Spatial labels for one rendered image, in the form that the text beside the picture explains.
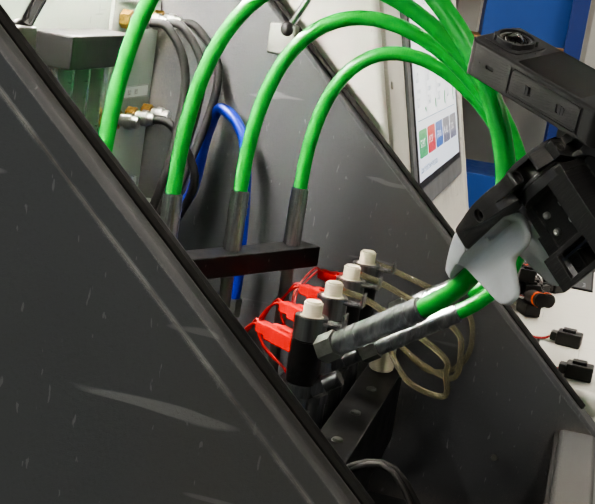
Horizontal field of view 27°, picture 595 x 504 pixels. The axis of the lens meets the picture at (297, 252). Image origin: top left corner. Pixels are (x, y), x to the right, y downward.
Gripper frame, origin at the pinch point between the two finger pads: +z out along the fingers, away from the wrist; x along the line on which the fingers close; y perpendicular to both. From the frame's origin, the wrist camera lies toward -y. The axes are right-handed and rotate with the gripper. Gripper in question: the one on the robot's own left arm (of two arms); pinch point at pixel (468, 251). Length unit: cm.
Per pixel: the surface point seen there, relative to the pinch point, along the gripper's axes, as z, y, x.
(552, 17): 288, -186, 416
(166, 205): 27.9, -22.1, -1.7
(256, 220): 43, -25, 18
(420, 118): 42, -31, 47
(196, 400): -1.4, 3.4, -25.4
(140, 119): 38, -37, 7
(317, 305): 18.9, -5.7, 0.7
